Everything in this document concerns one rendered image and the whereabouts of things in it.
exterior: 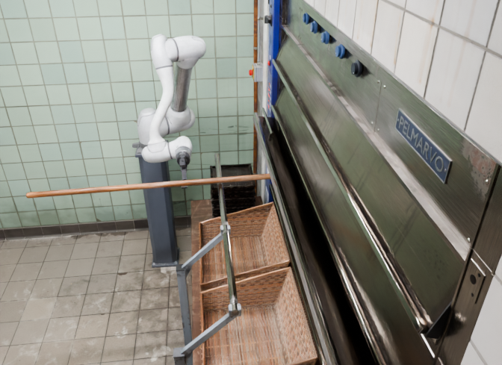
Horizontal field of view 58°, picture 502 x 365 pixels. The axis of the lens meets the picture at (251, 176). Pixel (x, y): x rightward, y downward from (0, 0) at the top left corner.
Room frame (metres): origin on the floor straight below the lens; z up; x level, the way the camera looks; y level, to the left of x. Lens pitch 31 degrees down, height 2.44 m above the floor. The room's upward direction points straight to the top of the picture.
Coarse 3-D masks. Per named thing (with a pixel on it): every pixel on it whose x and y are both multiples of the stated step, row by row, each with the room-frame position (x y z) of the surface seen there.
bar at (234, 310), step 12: (216, 156) 2.32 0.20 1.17; (216, 168) 2.19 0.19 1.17; (228, 228) 1.64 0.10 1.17; (216, 240) 1.63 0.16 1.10; (228, 240) 1.55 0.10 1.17; (204, 252) 1.62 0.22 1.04; (228, 252) 1.47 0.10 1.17; (180, 264) 1.64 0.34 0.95; (192, 264) 1.62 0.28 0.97; (228, 264) 1.39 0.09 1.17; (180, 276) 1.60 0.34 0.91; (228, 276) 1.33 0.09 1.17; (180, 288) 1.60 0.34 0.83; (180, 300) 1.60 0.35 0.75; (240, 312) 1.16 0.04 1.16; (216, 324) 1.16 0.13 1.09; (204, 336) 1.15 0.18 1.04; (180, 348) 1.16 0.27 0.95; (192, 348) 1.14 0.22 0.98; (180, 360) 1.12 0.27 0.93; (192, 360) 1.60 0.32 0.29
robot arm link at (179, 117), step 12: (192, 36) 2.66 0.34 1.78; (180, 48) 2.56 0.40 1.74; (192, 48) 2.59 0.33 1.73; (204, 48) 2.65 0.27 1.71; (180, 60) 2.58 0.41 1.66; (192, 60) 2.61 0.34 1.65; (180, 72) 2.66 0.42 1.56; (180, 84) 2.69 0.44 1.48; (180, 96) 2.72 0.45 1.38; (168, 108) 2.80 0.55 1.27; (180, 108) 2.76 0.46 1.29; (168, 120) 2.77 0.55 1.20; (180, 120) 2.77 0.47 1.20; (192, 120) 2.85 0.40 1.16; (168, 132) 2.76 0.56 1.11
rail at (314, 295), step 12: (264, 144) 1.96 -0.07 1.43; (276, 180) 1.63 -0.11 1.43; (288, 216) 1.37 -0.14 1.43; (300, 252) 1.17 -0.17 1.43; (300, 264) 1.12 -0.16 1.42; (312, 288) 1.00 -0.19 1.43; (312, 300) 0.96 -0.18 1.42; (324, 324) 0.87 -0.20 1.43; (324, 336) 0.83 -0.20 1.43; (336, 360) 0.75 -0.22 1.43
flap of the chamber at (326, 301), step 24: (288, 168) 1.79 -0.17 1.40; (288, 192) 1.58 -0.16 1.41; (312, 216) 1.42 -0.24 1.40; (312, 240) 1.27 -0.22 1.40; (312, 264) 1.14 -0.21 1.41; (336, 288) 1.04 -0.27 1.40; (312, 312) 0.94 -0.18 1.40; (336, 312) 0.93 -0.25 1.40; (336, 336) 0.85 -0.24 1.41; (360, 336) 0.85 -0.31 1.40; (360, 360) 0.77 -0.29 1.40
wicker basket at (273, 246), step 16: (256, 208) 2.30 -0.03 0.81; (272, 208) 2.29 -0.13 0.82; (240, 224) 2.29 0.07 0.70; (256, 224) 2.30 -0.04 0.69; (272, 224) 2.20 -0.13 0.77; (208, 240) 2.26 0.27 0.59; (240, 240) 2.27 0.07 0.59; (256, 240) 2.27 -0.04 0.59; (272, 240) 2.09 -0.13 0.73; (208, 256) 2.12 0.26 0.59; (224, 256) 2.12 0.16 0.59; (240, 256) 2.11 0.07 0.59; (272, 256) 2.00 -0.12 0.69; (208, 272) 1.97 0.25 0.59; (224, 272) 1.97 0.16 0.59; (240, 272) 1.97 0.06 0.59; (256, 272) 1.76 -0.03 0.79; (208, 288) 1.73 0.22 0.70; (272, 288) 1.77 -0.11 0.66
